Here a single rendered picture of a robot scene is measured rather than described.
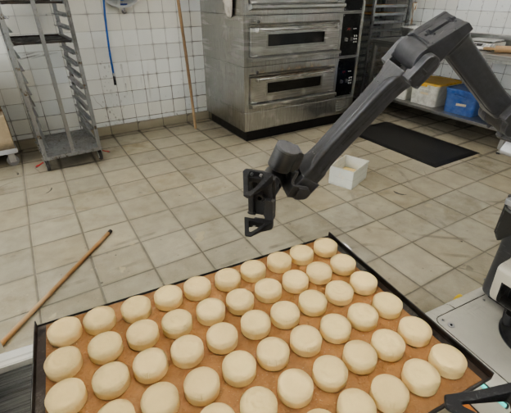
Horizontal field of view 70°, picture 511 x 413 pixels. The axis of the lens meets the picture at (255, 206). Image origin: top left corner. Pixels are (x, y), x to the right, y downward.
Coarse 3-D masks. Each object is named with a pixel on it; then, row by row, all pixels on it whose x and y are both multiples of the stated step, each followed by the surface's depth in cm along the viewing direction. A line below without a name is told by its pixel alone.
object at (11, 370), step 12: (24, 348) 58; (0, 360) 56; (12, 360) 56; (24, 360) 56; (0, 372) 55; (12, 372) 56; (24, 372) 57; (0, 384) 56; (12, 384) 57; (24, 384) 58; (0, 396) 57
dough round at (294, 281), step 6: (288, 270) 70; (294, 270) 70; (300, 270) 70; (288, 276) 69; (294, 276) 69; (300, 276) 69; (306, 276) 69; (282, 282) 69; (288, 282) 68; (294, 282) 68; (300, 282) 68; (306, 282) 68; (288, 288) 67; (294, 288) 67; (300, 288) 67; (306, 288) 68
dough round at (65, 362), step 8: (56, 352) 54; (64, 352) 54; (72, 352) 54; (48, 360) 53; (56, 360) 53; (64, 360) 53; (72, 360) 53; (80, 360) 54; (48, 368) 52; (56, 368) 52; (64, 368) 52; (72, 368) 52; (80, 368) 54; (48, 376) 52; (56, 376) 52; (64, 376) 52; (72, 376) 53
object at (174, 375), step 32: (320, 256) 77; (320, 288) 69; (160, 320) 62; (192, 320) 62; (224, 320) 62; (320, 320) 62; (384, 320) 62; (128, 352) 57; (320, 352) 57; (416, 352) 57; (224, 384) 52; (256, 384) 52; (352, 384) 52; (448, 384) 52
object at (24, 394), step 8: (16, 392) 58; (24, 392) 58; (0, 400) 57; (8, 400) 57; (16, 400) 57; (24, 400) 57; (0, 408) 56; (8, 408) 56; (16, 408) 56; (24, 408) 56
